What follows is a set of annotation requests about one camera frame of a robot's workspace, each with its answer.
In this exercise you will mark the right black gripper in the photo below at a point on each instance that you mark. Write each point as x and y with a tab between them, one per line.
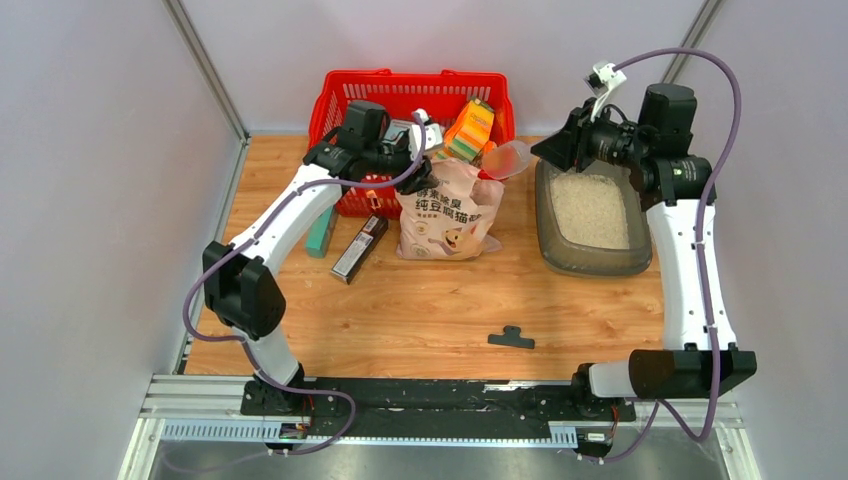
569	148

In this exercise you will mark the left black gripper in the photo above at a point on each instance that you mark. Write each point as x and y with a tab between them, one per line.
421	181

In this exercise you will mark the clear plastic scoop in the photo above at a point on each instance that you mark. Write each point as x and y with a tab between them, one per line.
507	160

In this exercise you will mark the pink cat litter bag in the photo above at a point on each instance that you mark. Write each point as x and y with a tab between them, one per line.
452	220

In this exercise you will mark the black bag clip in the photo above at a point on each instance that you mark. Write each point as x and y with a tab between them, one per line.
511	336

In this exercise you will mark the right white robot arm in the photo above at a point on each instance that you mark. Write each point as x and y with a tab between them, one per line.
700	357

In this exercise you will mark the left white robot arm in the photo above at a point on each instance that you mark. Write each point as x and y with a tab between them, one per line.
238	282

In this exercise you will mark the grey litter box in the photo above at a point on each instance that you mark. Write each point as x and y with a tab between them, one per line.
591	224

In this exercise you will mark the teal rectangular box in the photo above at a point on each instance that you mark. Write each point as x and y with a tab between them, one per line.
320	233

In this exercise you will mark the black rectangular box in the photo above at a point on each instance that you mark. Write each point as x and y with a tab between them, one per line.
359	249

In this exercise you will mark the red plastic shopping basket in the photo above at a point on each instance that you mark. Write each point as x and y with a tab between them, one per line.
443	96

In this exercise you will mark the orange item in basket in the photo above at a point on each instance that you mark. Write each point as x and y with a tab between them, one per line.
487	148

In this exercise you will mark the orange striped sponge pack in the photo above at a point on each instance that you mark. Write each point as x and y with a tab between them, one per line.
465	139

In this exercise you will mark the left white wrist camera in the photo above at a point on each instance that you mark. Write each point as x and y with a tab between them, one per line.
425	136

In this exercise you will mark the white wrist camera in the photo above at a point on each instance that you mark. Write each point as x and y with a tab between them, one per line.
603	80
425	136

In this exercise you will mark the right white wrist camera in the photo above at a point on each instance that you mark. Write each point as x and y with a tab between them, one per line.
603	80

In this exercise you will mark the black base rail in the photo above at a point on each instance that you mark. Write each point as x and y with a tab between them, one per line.
421	411

